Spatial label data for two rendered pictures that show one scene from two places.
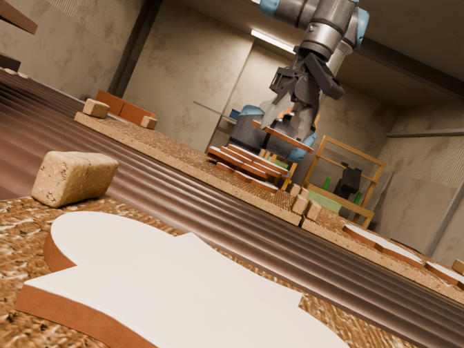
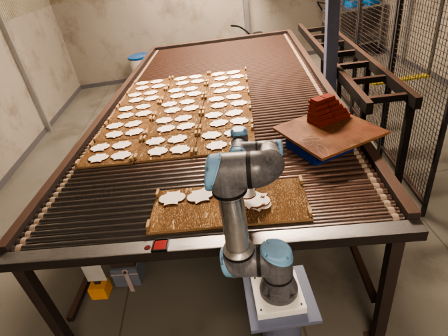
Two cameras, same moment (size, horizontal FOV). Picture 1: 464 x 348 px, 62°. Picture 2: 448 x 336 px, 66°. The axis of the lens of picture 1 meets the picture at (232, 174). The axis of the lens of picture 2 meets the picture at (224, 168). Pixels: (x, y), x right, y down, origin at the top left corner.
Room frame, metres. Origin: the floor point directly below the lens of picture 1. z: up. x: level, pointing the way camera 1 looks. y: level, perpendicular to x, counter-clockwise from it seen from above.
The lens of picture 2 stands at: (2.21, -0.14, 2.07)
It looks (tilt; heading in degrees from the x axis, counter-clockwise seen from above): 32 degrees down; 180
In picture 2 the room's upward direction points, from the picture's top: 9 degrees counter-clockwise
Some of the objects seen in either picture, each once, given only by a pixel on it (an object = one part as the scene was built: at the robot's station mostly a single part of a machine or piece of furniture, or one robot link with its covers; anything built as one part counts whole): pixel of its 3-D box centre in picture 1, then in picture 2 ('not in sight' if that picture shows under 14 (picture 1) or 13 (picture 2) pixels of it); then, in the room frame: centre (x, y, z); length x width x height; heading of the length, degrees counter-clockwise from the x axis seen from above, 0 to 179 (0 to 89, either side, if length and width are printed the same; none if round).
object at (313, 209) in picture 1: (312, 210); not in sight; (0.64, -0.15, 0.95); 0.06 x 0.02 x 0.03; 175
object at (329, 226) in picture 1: (393, 253); (189, 207); (0.75, -0.35, 0.93); 0.41 x 0.35 x 0.02; 85
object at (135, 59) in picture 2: not in sight; (143, 71); (-4.45, -1.38, 0.29); 0.47 x 0.47 x 0.58
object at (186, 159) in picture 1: (205, 165); (267, 201); (0.79, 0.06, 0.93); 0.41 x 0.35 x 0.02; 84
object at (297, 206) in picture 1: (299, 204); not in sight; (0.64, -0.12, 0.95); 0.06 x 0.02 x 0.03; 174
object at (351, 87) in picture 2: not in sight; (336, 93); (-1.45, 1.26, 0.51); 2.98 x 0.39 x 1.02; 174
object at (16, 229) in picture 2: not in sight; (115, 103); (-1.14, -1.12, 0.90); 4.04 x 0.06 x 0.10; 174
